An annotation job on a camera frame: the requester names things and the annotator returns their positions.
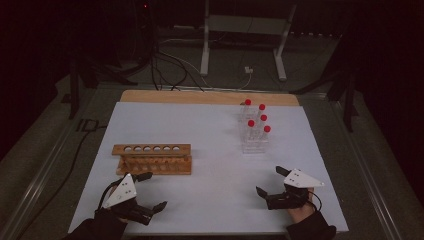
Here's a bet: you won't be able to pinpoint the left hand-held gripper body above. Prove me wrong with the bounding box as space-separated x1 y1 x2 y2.
96 172 154 226

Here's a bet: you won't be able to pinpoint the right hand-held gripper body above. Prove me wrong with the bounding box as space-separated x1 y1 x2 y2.
266 168 325 211

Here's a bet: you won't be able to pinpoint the wooden test tube rack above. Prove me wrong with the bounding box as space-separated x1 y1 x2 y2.
111 143 193 176

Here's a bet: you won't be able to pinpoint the clear plastic test tube rack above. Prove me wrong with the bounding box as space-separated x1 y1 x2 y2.
238 105 270 155

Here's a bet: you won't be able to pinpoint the person's right hand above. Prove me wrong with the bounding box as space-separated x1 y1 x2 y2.
287 187 317 223

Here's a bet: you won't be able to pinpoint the white table mat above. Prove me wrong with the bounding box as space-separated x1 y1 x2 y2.
68 101 350 235

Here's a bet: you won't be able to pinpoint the black stand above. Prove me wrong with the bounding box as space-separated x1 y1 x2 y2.
68 54 138 120
289 33 360 133

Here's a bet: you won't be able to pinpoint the grey metal stand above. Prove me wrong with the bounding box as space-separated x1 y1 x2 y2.
199 0 298 82

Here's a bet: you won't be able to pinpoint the right hand-held gripper cable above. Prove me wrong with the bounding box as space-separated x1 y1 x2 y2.
308 190 324 213

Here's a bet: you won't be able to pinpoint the aluminium frame rail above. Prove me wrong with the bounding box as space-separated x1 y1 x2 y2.
328 98 405 240
0 89 101 240

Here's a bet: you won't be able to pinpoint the white cable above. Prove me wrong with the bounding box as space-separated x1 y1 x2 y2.
159 37 253 91

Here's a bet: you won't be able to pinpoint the black floor cables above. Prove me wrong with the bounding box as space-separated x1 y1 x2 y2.
149 46 205 92

